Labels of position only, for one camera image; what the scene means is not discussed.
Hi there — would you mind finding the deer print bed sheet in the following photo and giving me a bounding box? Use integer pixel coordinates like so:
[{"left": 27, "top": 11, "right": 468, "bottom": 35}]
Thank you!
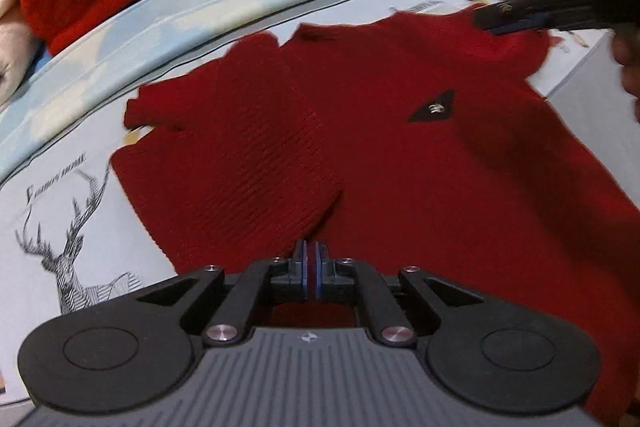
[{"left": 0, "top": 0, "right": 623, "bottom": 408}]

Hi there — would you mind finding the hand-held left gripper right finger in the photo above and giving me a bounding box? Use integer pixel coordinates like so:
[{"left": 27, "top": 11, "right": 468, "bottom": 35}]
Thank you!
[{"left": 315, "top": 239, "right": 485, "bottom": 348}]

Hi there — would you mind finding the red knit sweater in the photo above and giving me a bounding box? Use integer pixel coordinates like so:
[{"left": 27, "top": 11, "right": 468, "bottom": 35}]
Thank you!
[{"left": 110, "top": 1, "right": 640, "bottom": 427}]

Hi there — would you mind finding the beige cloth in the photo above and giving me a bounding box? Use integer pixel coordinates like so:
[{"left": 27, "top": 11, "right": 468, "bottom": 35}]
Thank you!
[{"left": 0, "top": 0, "right": 51, "bottom": 108}]

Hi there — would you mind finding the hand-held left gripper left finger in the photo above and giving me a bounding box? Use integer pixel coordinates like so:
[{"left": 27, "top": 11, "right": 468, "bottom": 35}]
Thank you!
[{"left": 136, "top": 239, "right": 310, "bottom": 348}]

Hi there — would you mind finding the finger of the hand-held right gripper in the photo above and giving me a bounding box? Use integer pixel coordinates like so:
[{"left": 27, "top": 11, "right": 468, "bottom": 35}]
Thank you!
[{"left": 472, "top": 0, "right": 553, "bottom": 35}]

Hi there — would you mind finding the person's right hand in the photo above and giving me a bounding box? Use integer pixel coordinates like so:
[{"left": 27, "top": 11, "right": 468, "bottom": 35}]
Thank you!
[{"left": 612, "top": 29, "right": 640, "bottom": 124}]

